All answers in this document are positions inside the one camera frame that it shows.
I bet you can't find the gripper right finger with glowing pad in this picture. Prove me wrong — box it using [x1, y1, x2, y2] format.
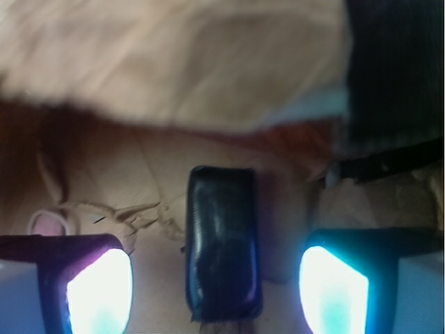
[298, 228, 444, 333]

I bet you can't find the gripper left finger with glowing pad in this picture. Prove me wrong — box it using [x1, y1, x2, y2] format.
[1, 234, 133, 333]

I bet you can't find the pink plush pig toy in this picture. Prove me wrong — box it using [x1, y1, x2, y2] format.
[27, 208, 70, 237]

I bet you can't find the black box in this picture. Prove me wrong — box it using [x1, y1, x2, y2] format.
[185, 166, 263, 323]

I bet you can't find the crumpled brown paper bag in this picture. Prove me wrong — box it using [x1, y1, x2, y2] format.
[1, 1, 444, 333]

